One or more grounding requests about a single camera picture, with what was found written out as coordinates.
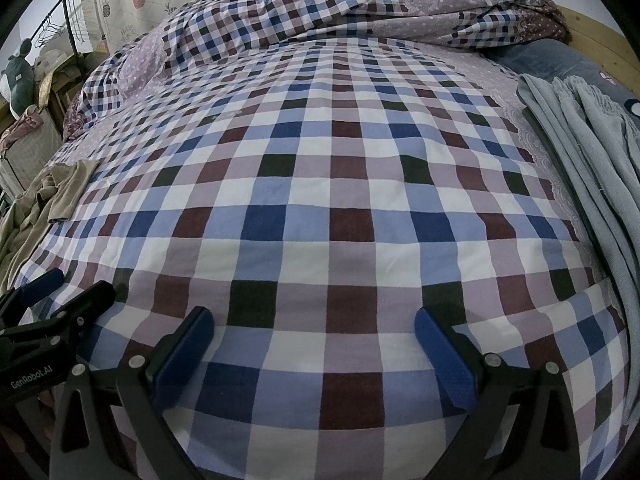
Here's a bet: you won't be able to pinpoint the grey plush toy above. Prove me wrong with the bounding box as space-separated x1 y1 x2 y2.
0 42 36 116

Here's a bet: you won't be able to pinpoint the light grey garment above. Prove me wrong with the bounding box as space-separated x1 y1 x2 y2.
517 74 640 341

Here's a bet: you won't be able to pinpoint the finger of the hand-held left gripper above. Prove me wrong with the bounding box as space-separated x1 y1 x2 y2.
0 282 116 356
0 268 66 331

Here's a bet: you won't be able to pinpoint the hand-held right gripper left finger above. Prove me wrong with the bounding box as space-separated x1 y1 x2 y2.
50 305 216 480

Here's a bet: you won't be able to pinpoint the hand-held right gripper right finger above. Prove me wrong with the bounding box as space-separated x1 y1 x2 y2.
414 306 583 480

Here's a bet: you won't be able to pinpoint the black clothes rack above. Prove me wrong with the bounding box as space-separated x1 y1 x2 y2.
35 0 101 68

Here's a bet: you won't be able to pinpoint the beige storage box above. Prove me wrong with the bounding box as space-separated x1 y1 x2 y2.
0 105 63 196

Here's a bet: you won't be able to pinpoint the cardboard box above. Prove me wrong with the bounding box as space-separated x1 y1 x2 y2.
32 55 78 111

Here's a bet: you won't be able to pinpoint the checked bed sheet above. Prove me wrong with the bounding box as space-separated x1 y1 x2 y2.
10 35 632 480

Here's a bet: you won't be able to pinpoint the checked quilt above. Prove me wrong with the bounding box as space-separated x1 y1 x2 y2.
62 0 571 141

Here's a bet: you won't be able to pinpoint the khaki pants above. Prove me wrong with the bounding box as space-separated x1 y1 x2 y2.
0 159 101 293

